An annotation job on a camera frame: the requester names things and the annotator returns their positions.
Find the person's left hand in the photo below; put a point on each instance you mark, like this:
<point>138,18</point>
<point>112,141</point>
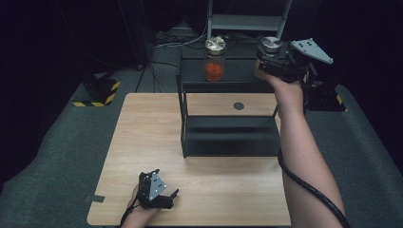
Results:
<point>141,218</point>

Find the black base with striped tape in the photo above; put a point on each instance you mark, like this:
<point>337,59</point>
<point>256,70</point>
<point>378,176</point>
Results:
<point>328,98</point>
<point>99,90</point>

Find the gold-lidded glass jar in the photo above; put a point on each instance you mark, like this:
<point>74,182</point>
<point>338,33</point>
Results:
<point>214,60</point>

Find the black two-tier metal shelf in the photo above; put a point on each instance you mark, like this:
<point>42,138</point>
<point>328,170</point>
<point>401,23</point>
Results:
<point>234,136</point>

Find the grey tape strip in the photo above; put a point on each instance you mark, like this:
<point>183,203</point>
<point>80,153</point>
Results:
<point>95,198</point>

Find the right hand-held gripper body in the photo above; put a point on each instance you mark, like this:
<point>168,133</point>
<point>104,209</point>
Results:
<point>301,61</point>

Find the grey metal stand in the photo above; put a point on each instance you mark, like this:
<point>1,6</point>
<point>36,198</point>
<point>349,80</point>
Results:
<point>244,22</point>

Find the person's right hand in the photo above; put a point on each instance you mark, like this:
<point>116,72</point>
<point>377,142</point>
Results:
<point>288,93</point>

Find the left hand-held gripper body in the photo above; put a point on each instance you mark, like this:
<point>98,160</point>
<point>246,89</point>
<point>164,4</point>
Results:
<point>153,188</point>

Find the dark round table grommet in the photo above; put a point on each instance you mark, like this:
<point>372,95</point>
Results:
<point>238,106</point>

